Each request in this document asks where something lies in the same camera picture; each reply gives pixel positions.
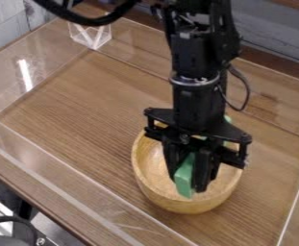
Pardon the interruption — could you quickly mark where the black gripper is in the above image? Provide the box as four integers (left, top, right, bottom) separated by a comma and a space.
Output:
144, 73, 251, 193

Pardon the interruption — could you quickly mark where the green rectangular block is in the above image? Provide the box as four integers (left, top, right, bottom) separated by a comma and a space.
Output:
173, 135, 227, 199

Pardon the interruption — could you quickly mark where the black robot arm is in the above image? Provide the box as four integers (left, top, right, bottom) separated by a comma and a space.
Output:
144, 0, 251, 193

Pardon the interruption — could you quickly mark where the brown wooden bowl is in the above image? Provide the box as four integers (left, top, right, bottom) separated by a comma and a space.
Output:
131, 132, 243, 214

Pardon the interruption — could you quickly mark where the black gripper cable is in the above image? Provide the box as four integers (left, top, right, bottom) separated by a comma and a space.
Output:
217, 63, 251, 112

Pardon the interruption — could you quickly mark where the clear acrylic tray enclosure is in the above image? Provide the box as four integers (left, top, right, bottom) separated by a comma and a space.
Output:
0, 19, 299, 246

